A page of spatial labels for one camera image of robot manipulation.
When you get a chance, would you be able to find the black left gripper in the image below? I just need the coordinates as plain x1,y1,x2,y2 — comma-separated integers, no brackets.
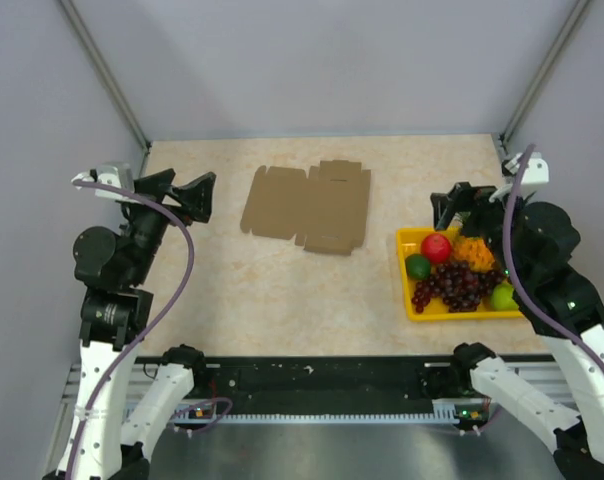
122,167,215,284

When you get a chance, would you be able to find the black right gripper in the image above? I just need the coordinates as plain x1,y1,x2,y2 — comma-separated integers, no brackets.
428,180,527,282

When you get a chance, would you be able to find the brown cardboard box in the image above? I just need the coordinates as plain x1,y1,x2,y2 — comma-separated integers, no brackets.
240,160,372,256

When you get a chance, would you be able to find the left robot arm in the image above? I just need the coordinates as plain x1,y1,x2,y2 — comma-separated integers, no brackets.
46,164,221,479

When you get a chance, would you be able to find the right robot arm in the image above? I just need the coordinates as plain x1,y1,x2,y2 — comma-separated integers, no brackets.
430,182,604,479

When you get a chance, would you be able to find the red apple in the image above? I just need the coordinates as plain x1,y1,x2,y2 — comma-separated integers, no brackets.
420,233,452,264

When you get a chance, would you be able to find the orange pineapple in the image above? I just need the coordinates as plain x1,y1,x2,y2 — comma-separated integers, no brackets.
452,213,496,273

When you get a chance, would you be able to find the yellow plastic tray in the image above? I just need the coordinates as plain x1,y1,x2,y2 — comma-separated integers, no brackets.
396,227,523,322

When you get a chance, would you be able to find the green lime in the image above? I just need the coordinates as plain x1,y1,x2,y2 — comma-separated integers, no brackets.
405,254,432,281

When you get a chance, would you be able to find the purple grape bunch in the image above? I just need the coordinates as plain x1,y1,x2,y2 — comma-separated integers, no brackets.
411,262,506,313

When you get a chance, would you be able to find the green apple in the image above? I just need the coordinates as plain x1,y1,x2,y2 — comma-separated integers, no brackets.
490,283,518,311

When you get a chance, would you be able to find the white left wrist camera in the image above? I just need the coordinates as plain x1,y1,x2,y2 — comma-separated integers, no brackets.
71,162,134,201

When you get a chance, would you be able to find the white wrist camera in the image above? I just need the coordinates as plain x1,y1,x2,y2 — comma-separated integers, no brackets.
502,152,550,197
71,162,134,201

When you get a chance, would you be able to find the right aluminium frame post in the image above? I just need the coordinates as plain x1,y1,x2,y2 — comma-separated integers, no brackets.
491,0,594,159

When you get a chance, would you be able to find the aluminium frame post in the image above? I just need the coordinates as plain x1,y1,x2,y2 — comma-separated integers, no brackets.
491,0,594,159
55,0,151,155

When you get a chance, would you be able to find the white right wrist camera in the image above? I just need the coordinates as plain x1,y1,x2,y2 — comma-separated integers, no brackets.
502,152,550,197

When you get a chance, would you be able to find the left aluminium frame post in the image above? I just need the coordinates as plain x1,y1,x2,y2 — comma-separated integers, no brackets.
55,0,151,155

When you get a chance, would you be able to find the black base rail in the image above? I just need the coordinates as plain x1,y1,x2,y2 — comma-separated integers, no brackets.
131,354,558,416

